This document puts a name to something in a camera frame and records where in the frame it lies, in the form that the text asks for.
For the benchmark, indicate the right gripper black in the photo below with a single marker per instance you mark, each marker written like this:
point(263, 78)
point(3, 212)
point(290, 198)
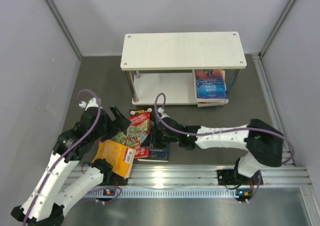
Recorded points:
point(156, 143)

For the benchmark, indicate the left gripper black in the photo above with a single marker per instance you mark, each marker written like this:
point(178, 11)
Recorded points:
point(121, 122)

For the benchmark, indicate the red white book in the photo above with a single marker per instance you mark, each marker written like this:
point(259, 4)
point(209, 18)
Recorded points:
point(205, 104)

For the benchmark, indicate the yellow brown paperback book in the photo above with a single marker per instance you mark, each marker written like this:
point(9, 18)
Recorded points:
point(225, 85)

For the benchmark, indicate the blue Jane Eyre book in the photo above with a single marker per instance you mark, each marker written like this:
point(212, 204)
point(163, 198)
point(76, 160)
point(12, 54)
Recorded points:
point(210, 84)

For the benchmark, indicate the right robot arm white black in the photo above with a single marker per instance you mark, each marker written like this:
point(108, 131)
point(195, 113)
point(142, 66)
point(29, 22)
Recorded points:
point(262, 143)

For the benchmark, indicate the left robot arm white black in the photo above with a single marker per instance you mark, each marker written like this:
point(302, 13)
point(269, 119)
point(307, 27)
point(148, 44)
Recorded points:
point(48, 204)

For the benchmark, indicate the black treehouse book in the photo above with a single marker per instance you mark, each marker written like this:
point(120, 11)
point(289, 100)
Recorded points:
point(145, 110)

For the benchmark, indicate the purple treehouse book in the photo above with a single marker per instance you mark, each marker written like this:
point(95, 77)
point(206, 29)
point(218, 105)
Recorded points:
point(120, 138)

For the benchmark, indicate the red treehouse book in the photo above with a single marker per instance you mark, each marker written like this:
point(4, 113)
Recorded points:
point(140, 152)

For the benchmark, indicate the dark blue Nineteen Eighty-Four book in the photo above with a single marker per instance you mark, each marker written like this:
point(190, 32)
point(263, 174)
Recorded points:
point(157, 155)

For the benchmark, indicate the orange yellow book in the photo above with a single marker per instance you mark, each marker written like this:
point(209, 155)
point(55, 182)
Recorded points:
point(119, 156)

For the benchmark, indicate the white two-tier shelf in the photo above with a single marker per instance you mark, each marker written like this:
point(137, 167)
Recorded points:
point(163, 62)

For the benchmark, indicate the aluminium rail base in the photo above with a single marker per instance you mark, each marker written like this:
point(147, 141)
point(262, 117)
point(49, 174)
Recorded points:
point(197, 181)

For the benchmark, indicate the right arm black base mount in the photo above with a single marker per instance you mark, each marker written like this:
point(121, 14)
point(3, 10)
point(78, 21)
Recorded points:
point(229, 177)

